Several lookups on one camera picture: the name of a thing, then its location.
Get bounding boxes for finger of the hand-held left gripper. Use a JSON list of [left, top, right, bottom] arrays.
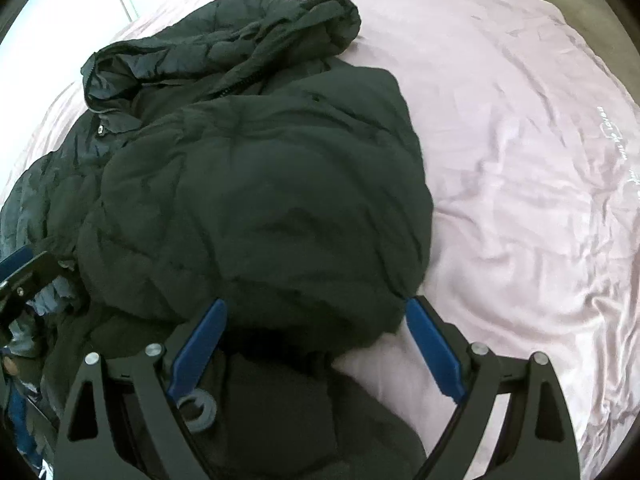
[[0, 246, 67, 322]]

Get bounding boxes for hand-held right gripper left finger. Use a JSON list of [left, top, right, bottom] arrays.
[[52, 299, 229, 480]]

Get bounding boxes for black puffer jacket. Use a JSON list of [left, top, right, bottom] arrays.
[[0, 0, 436, 480]]

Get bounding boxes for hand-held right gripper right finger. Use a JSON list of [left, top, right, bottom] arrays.
[[404, 295, 582, 480]]

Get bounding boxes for bed with pink sheet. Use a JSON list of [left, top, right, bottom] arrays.
[[10, 0, 640, 480]]

